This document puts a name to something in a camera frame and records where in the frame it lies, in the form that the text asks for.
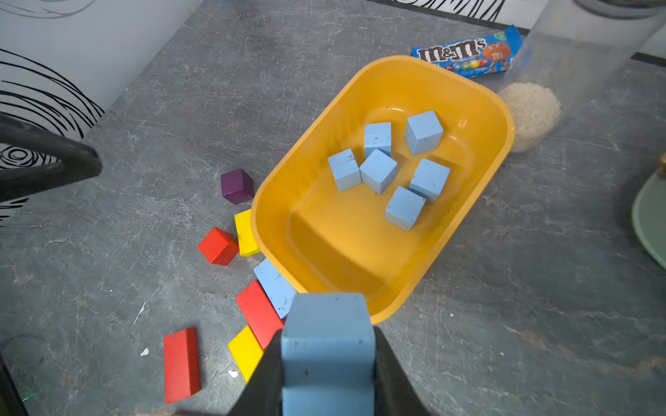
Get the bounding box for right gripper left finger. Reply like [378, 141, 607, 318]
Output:
[228, 331, 284, 415]

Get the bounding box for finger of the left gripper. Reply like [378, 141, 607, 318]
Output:
[0, 113, 103, 204]

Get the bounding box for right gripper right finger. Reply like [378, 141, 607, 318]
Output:
[374, 327, 430, 416]

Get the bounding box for blue cube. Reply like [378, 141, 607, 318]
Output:
[384, 187, 426, 232]
[360, 149, 398, 195]
[281, 293, 376, 415]
[328, 148, 362, 192]
[409, 159, 451, 204]
[364, 122, 392, 158]
[405, 110, 444, 156]

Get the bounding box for long blue block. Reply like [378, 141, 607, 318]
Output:
[253, 258, 297, 319]

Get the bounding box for long yellow block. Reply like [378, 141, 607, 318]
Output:
[228, 326, 264, 383]

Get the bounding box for red flat block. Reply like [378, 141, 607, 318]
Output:
[236, 280, 284, 349]

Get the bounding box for long red block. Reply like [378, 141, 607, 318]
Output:
[163, 328, 201, 405]

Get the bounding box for yellow wedge block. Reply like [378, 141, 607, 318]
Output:
[234, 209, 260, 258]

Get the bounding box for small red cube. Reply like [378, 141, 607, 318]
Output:
[198, 227, 239, 266]

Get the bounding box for purple cube near tub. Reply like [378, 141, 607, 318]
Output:
[220, 168, 255, 205]

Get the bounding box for yellow plastic tub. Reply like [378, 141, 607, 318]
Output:
[251, 55, 515, 323]

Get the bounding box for mint green toaster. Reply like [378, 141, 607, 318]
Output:
[631, 154, 666, 269]

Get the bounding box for blue candy packet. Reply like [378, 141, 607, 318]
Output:
[410, 26, 523, 78]

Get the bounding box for clear plastic jar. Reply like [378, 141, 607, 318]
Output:
[498, 1, 665, 153]

